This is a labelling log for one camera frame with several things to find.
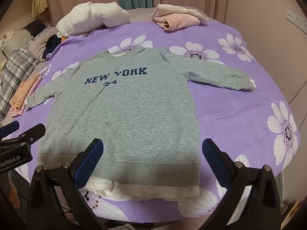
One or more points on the grey printed sweatshirt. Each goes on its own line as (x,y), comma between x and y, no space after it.
(124,115)

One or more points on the white fluffy folded garment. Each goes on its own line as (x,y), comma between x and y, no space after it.
(96,16)

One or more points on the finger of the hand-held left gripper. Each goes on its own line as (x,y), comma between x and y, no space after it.
(9,129)
(33,133)

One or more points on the plaid cloth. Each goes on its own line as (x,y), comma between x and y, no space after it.
(16,62)

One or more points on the beige pillow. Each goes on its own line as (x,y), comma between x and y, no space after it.
(14,40)

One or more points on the purple floral bed sheet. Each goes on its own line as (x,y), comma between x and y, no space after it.
(215,105)

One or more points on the pink printed garment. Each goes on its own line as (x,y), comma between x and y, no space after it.
(21,93)

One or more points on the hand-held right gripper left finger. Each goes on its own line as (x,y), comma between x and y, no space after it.
(89,158)

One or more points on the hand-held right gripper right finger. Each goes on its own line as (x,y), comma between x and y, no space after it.
(215,163)

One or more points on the orange cloth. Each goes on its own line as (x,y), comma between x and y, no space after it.
(63,39)

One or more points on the dark navy cloth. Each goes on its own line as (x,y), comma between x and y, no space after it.
(51,45)

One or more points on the white wall socket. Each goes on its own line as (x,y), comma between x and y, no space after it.
(296,19)

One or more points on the stack of papers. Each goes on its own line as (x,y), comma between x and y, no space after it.
(291,208)

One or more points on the grey pillow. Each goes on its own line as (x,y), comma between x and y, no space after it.
(42,43)

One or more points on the pink folded garment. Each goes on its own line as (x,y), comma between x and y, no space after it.
(177,19)

